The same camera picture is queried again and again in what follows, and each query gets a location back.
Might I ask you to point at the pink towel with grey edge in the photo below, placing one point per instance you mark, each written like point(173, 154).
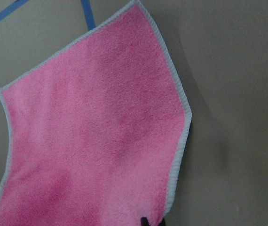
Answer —
point(97, 131)

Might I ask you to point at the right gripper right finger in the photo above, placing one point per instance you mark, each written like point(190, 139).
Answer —
point(162, 223)

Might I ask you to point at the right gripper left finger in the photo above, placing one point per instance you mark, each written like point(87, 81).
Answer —
point(144, 221)

